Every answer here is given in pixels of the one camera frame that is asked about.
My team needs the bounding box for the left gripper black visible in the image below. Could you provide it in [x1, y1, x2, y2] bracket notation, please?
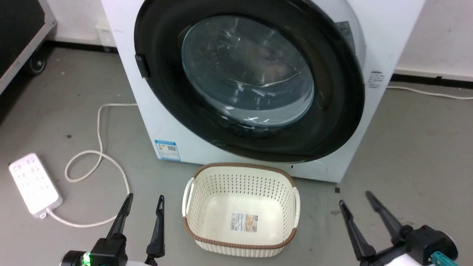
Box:
[61, 193, 166, 266]

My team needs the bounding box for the thin white floor cable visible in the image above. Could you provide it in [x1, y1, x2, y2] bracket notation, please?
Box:
[386, 85, 473, 100]

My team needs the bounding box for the white power strip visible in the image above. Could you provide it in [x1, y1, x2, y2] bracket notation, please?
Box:
[8, 153, 64, 219]

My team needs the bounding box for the blue energy label sticker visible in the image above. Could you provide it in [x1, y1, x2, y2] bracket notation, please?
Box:
[154, 139, 181, 162]

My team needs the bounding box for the white front-load washing machine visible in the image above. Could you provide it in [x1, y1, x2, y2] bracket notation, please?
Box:
[101, 0, 426, 184]

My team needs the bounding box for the black round glass washer door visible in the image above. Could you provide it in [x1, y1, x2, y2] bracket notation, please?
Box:
[133, 0, 367, 163]

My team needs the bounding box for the white power strip cable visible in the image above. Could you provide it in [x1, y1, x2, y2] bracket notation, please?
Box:
[45, 103, 138, 228]

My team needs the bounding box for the white perforated laundry basket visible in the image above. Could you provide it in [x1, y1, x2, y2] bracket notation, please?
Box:
[181, 162, 301, 258]

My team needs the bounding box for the black caster wheel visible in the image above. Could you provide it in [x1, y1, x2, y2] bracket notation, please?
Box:
[24, 51, 47, 76]

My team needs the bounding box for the paper label in basket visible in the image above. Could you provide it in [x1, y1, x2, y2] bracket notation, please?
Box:
[231, 212, 259, 233]

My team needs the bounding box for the black flight case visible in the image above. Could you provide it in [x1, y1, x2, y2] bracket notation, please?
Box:
[0, 0, 58, 95]

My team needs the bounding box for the small text warning sticker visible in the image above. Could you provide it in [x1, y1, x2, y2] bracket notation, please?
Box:
[368, 70, 385, 89]

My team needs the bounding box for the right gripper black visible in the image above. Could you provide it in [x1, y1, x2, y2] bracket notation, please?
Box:
[339, 191, 459, 266]

